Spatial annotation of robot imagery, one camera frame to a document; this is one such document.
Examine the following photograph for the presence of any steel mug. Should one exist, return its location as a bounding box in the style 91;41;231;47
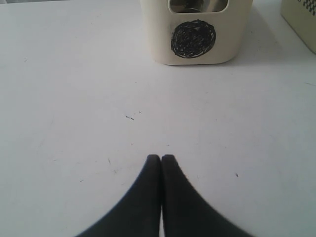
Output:
169;0;229;13

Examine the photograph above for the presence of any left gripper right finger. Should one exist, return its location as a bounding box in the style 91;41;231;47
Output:
161;155;251;237

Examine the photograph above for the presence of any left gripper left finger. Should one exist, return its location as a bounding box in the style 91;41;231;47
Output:
78;155;162;237

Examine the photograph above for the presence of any cream bin with circle mark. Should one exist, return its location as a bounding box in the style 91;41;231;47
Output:
140;0;252;65

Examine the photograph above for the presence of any cream bin with triangle mark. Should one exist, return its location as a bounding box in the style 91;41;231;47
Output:
280;0;316;53

